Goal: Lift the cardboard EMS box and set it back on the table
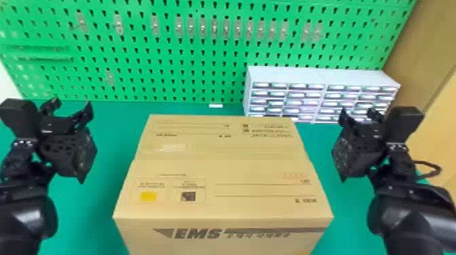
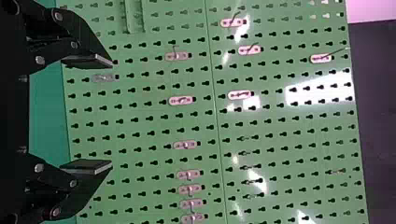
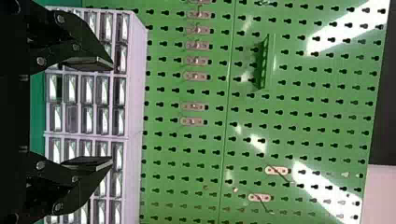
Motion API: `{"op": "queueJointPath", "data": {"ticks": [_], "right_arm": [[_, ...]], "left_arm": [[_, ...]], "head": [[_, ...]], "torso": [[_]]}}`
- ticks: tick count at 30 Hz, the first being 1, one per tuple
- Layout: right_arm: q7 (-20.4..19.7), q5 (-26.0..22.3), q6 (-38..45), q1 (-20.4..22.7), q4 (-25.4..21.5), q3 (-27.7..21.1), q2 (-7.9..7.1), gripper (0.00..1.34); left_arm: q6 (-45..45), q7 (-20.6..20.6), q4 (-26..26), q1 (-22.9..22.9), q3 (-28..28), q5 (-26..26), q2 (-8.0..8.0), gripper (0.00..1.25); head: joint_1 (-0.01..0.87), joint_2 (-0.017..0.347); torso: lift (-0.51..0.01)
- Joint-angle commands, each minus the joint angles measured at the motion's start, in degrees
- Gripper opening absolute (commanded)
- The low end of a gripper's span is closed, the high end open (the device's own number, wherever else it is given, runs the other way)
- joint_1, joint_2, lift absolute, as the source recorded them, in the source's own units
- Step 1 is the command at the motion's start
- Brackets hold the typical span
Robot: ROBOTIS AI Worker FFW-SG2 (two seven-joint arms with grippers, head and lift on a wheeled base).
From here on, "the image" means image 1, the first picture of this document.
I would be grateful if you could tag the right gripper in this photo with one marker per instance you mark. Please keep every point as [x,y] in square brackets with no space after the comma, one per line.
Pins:
[359,151]

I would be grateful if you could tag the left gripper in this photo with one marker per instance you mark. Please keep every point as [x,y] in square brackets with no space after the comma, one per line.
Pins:
[69,149]

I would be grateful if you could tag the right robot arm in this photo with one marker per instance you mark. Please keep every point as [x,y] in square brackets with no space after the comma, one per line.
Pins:
[409,217]

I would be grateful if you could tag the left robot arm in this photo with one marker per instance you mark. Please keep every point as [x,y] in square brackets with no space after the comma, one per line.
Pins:
[25,217]

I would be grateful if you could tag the cardboard box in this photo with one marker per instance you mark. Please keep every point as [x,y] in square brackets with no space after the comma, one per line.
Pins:
[221,178]

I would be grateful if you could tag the white drawer cabinet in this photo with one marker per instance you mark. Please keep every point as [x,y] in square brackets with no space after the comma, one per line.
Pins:
[285,96]
[359,96]

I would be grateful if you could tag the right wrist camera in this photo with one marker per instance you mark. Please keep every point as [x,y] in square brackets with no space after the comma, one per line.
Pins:
[404,123]

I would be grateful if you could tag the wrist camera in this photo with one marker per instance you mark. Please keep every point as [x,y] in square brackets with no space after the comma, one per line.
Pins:
[404,123]
[18,115]

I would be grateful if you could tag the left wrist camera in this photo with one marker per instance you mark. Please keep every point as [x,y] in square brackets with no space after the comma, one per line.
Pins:
[18,115]

